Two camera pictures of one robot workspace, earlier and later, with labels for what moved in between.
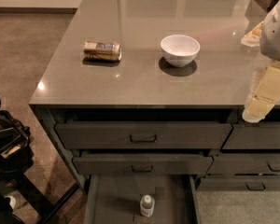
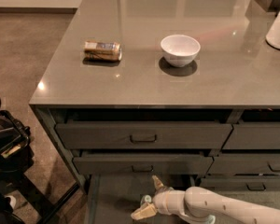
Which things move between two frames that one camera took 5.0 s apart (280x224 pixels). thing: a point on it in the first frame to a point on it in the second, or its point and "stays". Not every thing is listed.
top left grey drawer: [143, 135] stays
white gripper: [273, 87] to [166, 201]
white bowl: [179, 50] stays
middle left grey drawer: [142, 165] stays
